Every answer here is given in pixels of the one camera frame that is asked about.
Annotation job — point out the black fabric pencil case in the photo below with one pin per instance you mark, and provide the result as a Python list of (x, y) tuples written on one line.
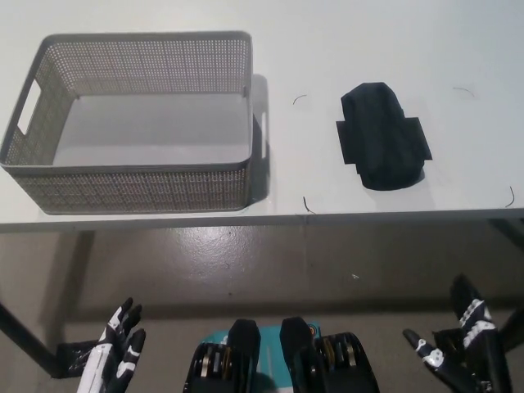
[(380, 135)]

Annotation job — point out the robot torso black teal blocks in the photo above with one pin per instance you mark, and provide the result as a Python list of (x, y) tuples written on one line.
[(282, 360)]

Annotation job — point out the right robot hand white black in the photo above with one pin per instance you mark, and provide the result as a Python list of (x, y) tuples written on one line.
[(471, 340)]

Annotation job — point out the black table foot bracket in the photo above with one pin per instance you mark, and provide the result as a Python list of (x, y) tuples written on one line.
[(75, 356)]

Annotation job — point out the grey perforated plastic basket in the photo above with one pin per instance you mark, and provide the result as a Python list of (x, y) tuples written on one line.
[(123, 186)]

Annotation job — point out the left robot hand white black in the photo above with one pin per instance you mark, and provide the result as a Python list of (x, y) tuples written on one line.
[(108, 352)]

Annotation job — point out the black metal table leg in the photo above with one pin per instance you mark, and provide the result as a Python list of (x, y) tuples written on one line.
[(24, 340)]

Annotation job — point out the black tape cross patch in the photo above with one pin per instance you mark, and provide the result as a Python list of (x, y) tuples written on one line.
[(344, 141)]

